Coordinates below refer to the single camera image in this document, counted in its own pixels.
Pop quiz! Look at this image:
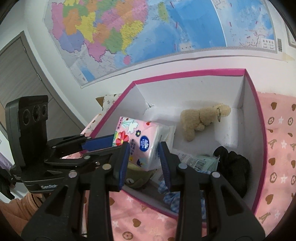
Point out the floral pink tissue pack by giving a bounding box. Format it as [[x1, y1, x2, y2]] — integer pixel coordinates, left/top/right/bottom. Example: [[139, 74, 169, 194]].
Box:
[[112, 116, 176, 171]]

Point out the green plush toy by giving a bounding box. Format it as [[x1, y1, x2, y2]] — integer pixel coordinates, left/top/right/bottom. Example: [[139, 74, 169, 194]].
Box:
[[125, 162, 156, 189]]

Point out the beige plush bunny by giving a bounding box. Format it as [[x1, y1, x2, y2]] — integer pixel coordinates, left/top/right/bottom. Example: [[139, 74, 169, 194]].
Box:
[[180, 103, 231, 142]]

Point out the green-white tissue pack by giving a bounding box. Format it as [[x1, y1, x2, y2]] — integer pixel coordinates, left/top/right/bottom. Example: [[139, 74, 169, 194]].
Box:
[[150, 149, 220, 183]]

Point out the blue checkered scrunchie cloth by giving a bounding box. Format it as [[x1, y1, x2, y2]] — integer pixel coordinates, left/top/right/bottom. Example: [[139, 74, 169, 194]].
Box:
[[158, 180, 207, 220]]

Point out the left forearm pink sleeve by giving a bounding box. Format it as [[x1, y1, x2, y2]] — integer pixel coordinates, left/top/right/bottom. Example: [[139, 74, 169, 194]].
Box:
[[1, 192, 46, 221]]

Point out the black soft item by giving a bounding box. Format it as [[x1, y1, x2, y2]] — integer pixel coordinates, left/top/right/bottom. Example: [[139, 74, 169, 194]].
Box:
[[213, 146, 251, 198]]

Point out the pink storage box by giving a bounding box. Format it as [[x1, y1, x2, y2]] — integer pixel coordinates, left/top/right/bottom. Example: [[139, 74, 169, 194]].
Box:
[[83, 69, 267, 211]]

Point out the pink patterned bedsheet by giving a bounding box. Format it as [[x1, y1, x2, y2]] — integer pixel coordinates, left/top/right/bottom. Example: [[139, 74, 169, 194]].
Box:
[[62, 91, 296, 241]]

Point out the grey door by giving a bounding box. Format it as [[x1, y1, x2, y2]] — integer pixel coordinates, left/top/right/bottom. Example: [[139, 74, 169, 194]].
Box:
[[1, 32, 84, 140]]

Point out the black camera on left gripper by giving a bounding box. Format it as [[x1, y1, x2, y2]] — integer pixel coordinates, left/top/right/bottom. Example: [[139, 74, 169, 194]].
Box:
[[5, 95, 49, 173]]

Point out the wall map poster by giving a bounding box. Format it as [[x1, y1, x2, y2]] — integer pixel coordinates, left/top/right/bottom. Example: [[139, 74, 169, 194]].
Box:
[[44, 1, 277, 86]]

